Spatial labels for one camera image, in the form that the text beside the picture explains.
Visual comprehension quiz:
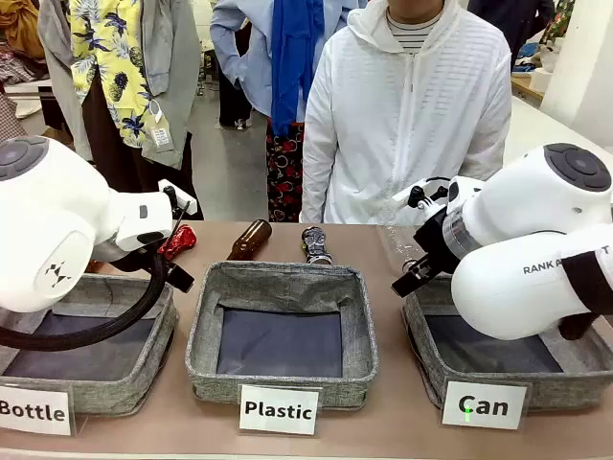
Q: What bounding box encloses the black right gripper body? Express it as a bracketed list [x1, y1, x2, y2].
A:
[413, 209, 468, 277]

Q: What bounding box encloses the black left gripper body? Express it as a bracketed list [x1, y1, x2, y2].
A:
[105, 241, 167, 272]

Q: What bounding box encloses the crushed red can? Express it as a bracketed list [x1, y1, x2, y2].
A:
[157, 226, 198, 261]

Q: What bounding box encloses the brown glass bottle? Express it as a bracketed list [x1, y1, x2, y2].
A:
[226, 218, 274, 263]

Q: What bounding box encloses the black and white crushed can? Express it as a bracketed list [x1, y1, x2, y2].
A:
[301, 226, 334, 267]

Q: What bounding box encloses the grey fabric basket plastic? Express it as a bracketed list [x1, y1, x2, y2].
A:
[185, 260, 380, 413]

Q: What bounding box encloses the grey fabric basket bottle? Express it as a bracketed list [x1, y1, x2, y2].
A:
[0, 272, 180, 416]

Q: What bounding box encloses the white Can label sign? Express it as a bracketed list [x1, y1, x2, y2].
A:
[440, 378, 531, 431]

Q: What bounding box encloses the grey fabric basket can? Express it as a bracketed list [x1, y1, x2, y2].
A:
[400, 286, 613, 412]

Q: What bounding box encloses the person in white hoodie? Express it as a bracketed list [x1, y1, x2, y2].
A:
[300, 0, 513, 227]

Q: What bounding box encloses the white background table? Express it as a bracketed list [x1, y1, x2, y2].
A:
[503, 71, 613, 162]

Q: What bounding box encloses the white Plastic label sign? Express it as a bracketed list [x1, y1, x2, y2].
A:
[238, 382, 322, 438]

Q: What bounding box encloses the person in dark trousers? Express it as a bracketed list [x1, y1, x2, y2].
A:
[217, 71, 254, 131]

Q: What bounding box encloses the white Bottle label sign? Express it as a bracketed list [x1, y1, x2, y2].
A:
[0, 382, 77, 438]

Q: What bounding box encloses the white paper roll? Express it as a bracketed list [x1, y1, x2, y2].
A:
[529, 66, 557, 95]

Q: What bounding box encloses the person in yellow floral shirt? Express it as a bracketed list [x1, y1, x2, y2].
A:
[36, 0, 205, 222]

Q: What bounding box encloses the person in light blue shirt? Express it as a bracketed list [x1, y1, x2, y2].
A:
[209, 0, 371, 224]

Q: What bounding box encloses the orange cloth pile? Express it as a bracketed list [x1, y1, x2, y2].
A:
[0, 0, 45, 59]

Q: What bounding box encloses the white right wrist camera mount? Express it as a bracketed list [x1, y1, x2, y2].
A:
[391, 175, 476, 213]

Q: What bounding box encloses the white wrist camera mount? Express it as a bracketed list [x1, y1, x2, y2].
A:
[157, 178, 198, 218]
[391, 175, 476, 213]

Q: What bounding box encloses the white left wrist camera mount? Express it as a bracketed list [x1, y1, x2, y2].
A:
[157, 178, 198, 218]

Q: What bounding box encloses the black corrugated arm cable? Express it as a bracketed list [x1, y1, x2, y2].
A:
[0, 251, 174, 353]

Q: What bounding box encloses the black right arm cable sleeve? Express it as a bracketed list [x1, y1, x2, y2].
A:
[557, 250, 613, 342]

